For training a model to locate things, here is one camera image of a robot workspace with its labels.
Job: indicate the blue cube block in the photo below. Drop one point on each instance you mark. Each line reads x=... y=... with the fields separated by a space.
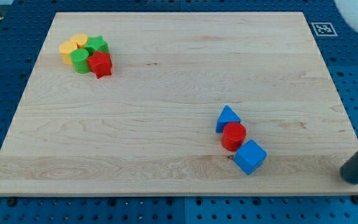
x=250 y=157

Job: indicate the wooden board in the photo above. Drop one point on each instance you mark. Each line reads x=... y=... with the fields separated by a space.
x=149 y=129

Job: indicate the blue triangle block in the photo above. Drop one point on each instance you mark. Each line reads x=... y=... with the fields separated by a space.
x=227 y=116

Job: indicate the red cylinder block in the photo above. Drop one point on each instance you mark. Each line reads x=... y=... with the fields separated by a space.
x=233 y=136

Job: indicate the red star block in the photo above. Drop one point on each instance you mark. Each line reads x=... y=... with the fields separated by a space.
x=100 y=64

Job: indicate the green star block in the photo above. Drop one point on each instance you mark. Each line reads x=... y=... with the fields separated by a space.
x=96 y=44

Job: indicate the green cylinder block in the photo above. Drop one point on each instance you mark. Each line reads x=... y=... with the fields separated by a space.
x=79 y=60

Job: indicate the yellow cylinder block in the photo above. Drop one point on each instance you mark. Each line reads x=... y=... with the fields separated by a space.
x=80 y=39

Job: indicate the yellow hexagon block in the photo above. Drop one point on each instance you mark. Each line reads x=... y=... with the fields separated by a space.
x=65 y=49

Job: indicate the white fiducial marker tag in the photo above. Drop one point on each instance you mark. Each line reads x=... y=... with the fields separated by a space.
x=324 y=29

